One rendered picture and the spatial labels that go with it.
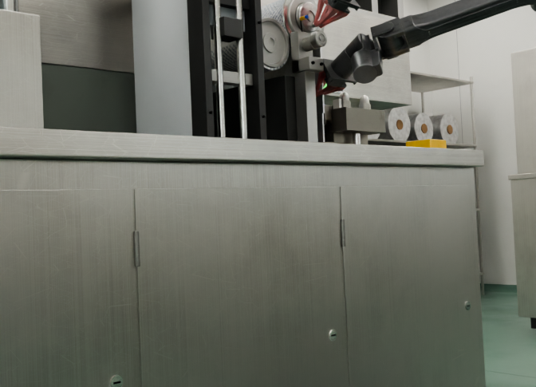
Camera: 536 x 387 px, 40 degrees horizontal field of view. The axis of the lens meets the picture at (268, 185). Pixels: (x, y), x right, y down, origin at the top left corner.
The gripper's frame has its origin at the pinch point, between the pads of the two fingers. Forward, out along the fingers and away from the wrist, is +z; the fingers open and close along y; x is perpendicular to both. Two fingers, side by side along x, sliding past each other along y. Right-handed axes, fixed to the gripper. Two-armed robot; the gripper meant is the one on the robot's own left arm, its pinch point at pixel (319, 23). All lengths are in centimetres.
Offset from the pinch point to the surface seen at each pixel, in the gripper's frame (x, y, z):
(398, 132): 150, 341, 142
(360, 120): -18.0, 15.9, 13.5
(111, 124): 5, -34, 46
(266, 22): 2.0, -13.3, 5.0
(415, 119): 159, 365, 134
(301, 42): -4.0, -5.8, 4.3
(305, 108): -17.2, -5.1, 13.8
